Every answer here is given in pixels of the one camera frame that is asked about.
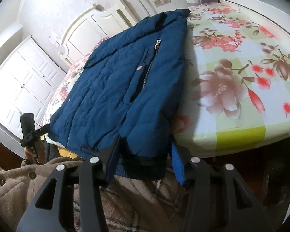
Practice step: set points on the person's left hand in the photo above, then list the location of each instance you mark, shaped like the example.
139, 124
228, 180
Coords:
40, 152

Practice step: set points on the white window sill platform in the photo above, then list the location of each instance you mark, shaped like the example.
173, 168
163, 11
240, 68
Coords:
244, 1

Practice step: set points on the white bed headboard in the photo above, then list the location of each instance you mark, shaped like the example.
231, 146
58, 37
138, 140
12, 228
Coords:
87, 31

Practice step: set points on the beige wall socket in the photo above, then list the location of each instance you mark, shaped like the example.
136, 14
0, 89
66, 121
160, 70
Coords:
162, 1

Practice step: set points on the white wardrobe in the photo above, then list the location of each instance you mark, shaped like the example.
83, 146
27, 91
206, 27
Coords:
21, 84

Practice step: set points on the beige fleece robe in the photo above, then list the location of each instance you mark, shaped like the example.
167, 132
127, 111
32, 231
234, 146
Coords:
12, 193

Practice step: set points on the white wall notice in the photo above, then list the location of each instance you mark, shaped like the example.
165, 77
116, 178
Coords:
53, 36

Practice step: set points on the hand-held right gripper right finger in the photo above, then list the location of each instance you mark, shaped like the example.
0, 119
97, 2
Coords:
178, 166

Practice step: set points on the plaid pajama pants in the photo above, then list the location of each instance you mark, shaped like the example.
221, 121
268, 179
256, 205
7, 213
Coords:
140, 205

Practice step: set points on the floral bed sheet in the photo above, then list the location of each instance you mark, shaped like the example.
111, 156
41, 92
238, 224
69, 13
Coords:
232, 77

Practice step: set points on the yellow fitted sheet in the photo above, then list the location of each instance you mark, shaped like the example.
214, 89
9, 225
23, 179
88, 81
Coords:
67, 153

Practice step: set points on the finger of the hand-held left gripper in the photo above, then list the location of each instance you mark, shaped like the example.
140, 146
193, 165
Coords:
42, 130

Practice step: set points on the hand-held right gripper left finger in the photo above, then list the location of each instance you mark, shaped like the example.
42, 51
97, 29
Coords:
112, 159

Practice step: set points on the blue puffer jacket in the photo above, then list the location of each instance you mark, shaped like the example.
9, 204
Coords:
111, 89

